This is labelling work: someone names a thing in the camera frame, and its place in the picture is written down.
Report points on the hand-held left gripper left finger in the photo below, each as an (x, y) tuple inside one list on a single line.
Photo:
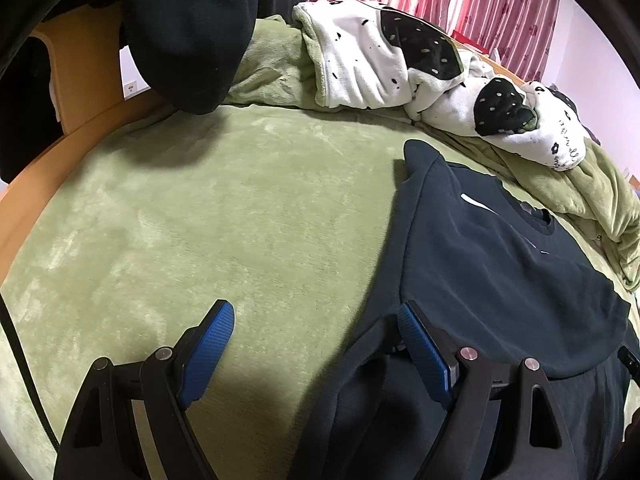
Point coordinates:
[(210, 352)]

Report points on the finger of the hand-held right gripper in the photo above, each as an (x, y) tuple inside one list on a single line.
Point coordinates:
[(629, 357)]

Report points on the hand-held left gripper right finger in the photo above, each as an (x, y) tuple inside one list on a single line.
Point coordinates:
[(425, 357)]

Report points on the dark navy sweatshirt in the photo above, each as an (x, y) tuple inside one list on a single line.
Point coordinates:
[(500, 270)]

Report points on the green fleece bed sheet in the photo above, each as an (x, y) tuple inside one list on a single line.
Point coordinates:
[(225, 210)]

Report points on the white flower-print quilt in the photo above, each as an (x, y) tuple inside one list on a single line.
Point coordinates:
[(360, 60)]

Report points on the black jacket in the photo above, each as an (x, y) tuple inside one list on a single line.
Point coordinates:
[(25, 110)]

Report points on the red box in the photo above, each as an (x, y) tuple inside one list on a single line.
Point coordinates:
[(465, 37)]

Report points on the black hanging garment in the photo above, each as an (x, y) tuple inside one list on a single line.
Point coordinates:
[(185, 30)]

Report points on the white wall socket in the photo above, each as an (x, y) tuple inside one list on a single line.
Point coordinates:
[(131, 88)]

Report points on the wooden bed frame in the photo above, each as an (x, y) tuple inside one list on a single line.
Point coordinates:
[(85, 60)]

